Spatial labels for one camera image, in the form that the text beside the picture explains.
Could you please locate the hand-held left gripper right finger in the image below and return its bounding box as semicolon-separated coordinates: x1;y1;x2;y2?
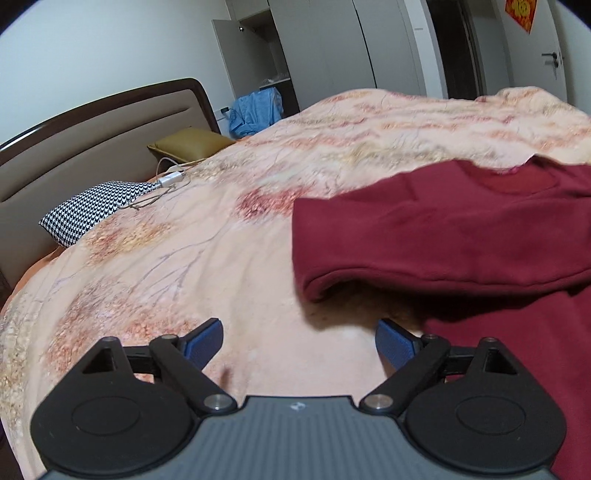
359;318;533;415

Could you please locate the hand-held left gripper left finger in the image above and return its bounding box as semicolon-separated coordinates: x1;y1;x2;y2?
81;318;239;415

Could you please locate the dark red sweater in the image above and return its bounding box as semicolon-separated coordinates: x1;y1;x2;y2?
293;156;591;480

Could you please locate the floral peach blanket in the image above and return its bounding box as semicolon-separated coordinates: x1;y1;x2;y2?
0;87;591;480

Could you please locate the black white houndstooth pillow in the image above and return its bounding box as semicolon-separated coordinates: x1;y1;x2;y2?
38;181;162;248

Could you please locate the orange bed sheet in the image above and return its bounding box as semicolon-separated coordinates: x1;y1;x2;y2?
0;247;65;319

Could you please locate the mustard yellow pillow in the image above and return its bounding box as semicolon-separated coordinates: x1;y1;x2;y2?
148;129;236;164

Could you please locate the brown beige bed headboard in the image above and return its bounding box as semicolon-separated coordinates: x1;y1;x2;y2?
0;78;222;296

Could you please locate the blue cloth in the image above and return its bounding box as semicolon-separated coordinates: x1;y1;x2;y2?
228;88;284;139

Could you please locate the grey wardrobe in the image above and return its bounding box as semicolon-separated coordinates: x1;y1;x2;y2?
211;0;437;118

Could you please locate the white door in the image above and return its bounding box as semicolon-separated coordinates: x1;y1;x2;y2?
501;0;571;104

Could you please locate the red door decoration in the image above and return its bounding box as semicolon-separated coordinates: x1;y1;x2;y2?
505;0;539;34

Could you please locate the white charger with cable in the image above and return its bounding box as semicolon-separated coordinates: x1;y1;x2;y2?
117;157;204;213

